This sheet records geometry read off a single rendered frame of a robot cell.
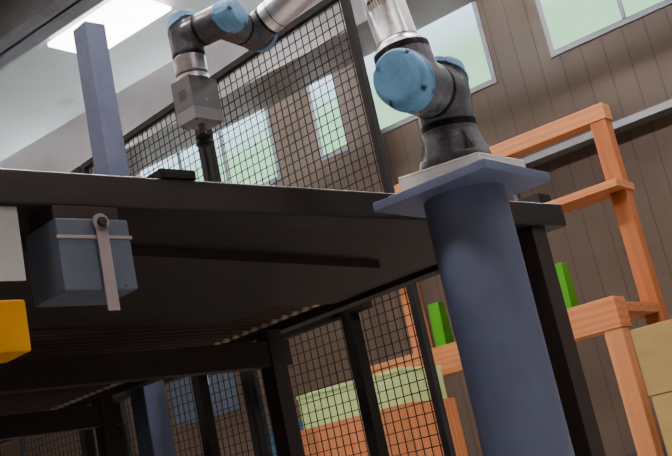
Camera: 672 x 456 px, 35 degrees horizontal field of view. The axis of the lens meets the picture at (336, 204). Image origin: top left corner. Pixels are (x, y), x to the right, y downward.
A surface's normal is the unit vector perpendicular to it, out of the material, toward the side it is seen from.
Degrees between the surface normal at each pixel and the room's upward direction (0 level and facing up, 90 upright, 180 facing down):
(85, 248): 90
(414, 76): 100
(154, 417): 90
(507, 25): 90
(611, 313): 90
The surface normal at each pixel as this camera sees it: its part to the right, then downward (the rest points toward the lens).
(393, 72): -0.47, 0.04
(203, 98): 0.72, -0.32
